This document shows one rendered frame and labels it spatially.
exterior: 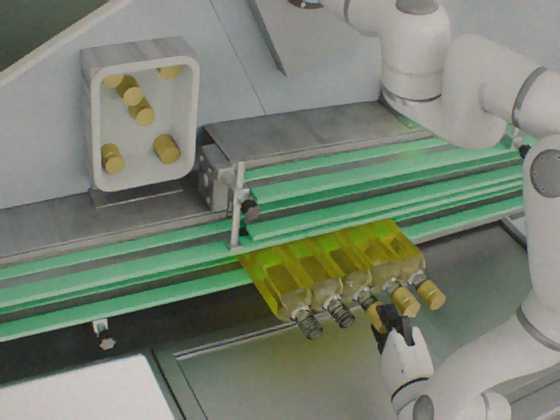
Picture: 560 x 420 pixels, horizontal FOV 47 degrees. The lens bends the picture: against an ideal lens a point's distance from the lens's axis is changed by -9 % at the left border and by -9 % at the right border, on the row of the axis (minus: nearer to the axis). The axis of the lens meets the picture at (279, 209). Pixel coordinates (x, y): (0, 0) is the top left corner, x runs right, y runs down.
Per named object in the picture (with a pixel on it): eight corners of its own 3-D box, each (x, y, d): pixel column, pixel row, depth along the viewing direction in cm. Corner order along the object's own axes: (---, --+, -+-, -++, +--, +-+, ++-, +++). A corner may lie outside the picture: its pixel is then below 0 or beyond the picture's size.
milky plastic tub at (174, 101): (84, 167, 115) (96, 195, 109) (79, 49, 102) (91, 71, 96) (176, 149, 122) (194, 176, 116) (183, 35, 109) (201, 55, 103)
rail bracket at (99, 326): (78, 313, 118) (99, 368, 109) (75, 286, 114) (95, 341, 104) (99, 309, 119) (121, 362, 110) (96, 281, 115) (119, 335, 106)
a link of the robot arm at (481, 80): (556, 54, 79) (535, 152, 90) (412, -12, 92) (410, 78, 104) (514, 84, 75) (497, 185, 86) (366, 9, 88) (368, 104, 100)
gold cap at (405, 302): (410, 288, 116) (424, 304, 113) (397, 303, 117) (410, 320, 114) (399, 283, 113) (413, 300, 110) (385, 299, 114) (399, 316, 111)
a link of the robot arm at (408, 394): (434, 425, 99) (428, 411, 101) (451, 391, 94) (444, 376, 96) (389, 433, 98) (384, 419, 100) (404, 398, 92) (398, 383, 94)
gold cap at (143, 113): (128, 97, 110) (136, 109, 107) (149, 94, 111) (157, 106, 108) (127, 116, 112) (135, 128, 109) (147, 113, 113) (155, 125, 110)
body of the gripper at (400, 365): (430, 416, 101) (408, 363, 109) (449, 375, 95) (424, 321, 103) (386, 423, 99) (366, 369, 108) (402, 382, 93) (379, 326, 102)
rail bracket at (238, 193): (208, 223, 118) (238, 270, 110) (214, 138, 108) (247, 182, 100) (225, 219, 120) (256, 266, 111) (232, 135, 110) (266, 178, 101)
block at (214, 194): (193, 191, 122) (208, 214, 117) (196, 145, 116) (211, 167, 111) (212, 187, 123) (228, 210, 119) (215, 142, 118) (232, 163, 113)
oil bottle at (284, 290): (229, 248, 125) (283, 330, 110) (231, 223, 121) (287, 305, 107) (257, 242, 127) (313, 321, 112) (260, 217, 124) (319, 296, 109)
